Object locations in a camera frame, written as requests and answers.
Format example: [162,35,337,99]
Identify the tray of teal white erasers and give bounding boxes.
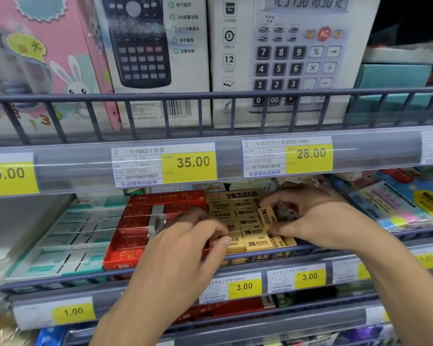
[5,195,131,286]

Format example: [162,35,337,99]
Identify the person's left forearm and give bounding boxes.
[89,284,203,346]

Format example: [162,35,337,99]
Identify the clear price strip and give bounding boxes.
[11,245,433,333]
[0,127,433,199]

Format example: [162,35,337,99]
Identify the blue packet with yellow label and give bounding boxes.
[377,168,433,224]

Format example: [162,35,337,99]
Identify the tray of yellow erasers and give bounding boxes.
[206,190,298,266]

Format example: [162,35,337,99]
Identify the black scientific calculator box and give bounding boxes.
[93,0,212,129]

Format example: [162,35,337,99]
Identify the person's right hand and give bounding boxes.
[260,187,387,255]

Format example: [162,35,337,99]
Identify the grey wire shelf fence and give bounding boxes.
[0,226,433,297]
[0,86,433,147]

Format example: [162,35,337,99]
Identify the cartoon print notepads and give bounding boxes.
[272,174,333,194]

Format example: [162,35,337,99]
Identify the yellow white price tag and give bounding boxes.
[13,296,97,331]
[267,263,327,294]
[331,257,371,285]
[241,136,335,178]
[198,272,263,305]
[111,142,218,189]
[0,152,40,198]
[409,247,433,271]

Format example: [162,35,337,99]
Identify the pastel sticky notes packet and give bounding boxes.
[348,180,433,230]

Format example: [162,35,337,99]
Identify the person's right forearm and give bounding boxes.
[359,227,433,346]

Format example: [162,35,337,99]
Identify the yellow eraser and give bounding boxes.
[258,206,278,233]

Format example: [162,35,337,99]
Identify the teal box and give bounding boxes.
[346,63,433,124]

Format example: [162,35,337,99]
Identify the white desk calculator box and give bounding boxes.
[207,0,383,129]

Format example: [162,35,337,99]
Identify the pink bunny toy box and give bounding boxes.
[0,0,122,135]

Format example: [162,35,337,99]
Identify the red box of erasers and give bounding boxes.
[103,190,209,271]

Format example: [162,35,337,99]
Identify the person's left hand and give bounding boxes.
[130,207,234,304]

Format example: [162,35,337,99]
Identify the red packets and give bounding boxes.
[173,296,276,324]

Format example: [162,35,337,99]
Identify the white flat box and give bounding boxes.
[362,46,433,66]

